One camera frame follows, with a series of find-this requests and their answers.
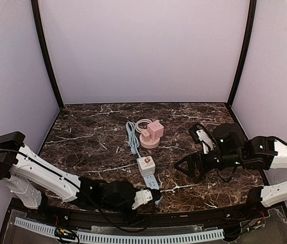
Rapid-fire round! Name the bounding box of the white cube socket adapter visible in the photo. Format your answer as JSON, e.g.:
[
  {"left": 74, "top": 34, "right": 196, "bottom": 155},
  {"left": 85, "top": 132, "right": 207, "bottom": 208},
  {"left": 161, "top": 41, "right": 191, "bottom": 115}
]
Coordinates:
[{"left": 136, "top": 156, "right": 156, "bottom": 177}]

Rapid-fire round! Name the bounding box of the pink round power socket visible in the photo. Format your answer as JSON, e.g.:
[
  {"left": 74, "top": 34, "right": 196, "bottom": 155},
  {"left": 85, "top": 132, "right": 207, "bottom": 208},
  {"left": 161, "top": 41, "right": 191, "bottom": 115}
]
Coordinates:
[{"left": 139, "top": 134, "right": 160, "bottom": 149}]

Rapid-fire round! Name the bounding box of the pink cube socket adapter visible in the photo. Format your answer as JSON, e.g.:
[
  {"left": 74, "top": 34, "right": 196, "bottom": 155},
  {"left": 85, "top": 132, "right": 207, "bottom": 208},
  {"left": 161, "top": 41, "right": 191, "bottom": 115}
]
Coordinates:
[{"left": 147, "top": 120, "right": 164, "bottom": 140}]

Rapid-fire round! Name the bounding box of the blue power strip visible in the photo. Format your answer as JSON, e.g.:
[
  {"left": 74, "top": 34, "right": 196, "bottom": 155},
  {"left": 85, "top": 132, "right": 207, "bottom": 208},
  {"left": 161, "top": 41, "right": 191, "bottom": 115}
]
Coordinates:
[{"left": 143, "top": 174, "right": 160, "bottom": 190}]

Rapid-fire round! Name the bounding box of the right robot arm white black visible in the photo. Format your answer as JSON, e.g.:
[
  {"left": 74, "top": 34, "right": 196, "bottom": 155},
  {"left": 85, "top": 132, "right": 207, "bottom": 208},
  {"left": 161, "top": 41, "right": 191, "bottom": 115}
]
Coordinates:
[{"left": 174, "top": 123, "right": 287, "bottom": 207}]

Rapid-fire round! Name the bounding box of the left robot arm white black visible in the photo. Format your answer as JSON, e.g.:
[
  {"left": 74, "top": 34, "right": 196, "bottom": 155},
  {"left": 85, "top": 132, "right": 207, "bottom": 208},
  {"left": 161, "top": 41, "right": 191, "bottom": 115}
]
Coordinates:
[{"left": 0, "top": 131, "right": 161, "bottom": 224}]

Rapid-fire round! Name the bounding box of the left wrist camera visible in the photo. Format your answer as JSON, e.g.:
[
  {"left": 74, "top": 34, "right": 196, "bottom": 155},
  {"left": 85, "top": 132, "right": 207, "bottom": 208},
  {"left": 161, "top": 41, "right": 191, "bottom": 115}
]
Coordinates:
[{"left": 132, "top": 188, "right": 162, "bottom": 209}]

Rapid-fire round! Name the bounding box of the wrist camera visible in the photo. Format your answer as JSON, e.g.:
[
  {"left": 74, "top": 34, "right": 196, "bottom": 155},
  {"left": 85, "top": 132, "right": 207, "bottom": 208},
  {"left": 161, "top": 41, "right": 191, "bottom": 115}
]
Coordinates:
[
  {"left": 132, "top": 188, "right": 162, "bottom": 209},
  {"left": 189, "top": 124, "right": 214, "bottom": 154}
]

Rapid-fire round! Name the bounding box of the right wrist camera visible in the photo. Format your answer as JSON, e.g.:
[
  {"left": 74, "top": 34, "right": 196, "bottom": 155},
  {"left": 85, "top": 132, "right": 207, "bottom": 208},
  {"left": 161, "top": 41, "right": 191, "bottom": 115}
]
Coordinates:
[{"left": 189, "top": 124, "right": 214, "bottom": 154}]

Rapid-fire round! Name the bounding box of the blue coiled power cable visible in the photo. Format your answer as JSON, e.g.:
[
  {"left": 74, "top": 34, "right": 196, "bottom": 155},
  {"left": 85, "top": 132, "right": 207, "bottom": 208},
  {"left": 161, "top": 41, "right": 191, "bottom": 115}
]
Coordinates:
[{"left": 125, "top": 121, "right": 143, "bottom": 158}]

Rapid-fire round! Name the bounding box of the pink coiled power cable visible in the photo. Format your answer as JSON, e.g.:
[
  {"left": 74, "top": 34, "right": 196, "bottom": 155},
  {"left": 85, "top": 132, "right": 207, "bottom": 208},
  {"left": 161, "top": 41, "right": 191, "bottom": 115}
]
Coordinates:
[{"left": 135, "top": 118, "right": 161, "bottom": 134}]

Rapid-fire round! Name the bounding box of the black front frame rail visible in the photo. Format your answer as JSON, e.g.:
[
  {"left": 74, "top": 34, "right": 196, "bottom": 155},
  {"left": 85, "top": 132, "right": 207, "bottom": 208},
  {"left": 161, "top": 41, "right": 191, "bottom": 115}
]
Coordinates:
[{"left": 3, "top": 197, "right": 269, "bottom": 229}]

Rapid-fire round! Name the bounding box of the white slotted cable duct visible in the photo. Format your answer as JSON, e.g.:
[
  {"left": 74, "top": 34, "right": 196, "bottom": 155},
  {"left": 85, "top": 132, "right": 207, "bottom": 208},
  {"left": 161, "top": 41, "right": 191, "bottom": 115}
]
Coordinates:
[{"left": 14, "top": 217, "right": 225, "bottom": 244}]

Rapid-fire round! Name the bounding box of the right black frame post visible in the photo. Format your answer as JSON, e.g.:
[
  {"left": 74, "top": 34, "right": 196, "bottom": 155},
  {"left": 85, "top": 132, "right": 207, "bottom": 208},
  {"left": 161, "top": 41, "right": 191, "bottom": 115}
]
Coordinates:
[{"left": 226, "top": 0, "right": 257, "bottom": 109}]

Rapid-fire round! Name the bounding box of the black frame post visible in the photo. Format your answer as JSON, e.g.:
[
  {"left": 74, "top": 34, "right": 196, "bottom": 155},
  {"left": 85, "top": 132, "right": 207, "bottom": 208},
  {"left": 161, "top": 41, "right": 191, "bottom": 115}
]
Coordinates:
[
  {"left": 31, "top": 0, "right": 64, "bottom": 110},
  {"left": 226, "top": 0, "right": 257, "bottom": 109}
]

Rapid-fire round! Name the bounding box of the left black frame post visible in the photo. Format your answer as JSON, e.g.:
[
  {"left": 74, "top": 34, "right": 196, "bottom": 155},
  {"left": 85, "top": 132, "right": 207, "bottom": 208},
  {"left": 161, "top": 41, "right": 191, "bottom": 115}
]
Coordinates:
[{"left": 31, "top": 0, "right": 64, "bottom": 110}]

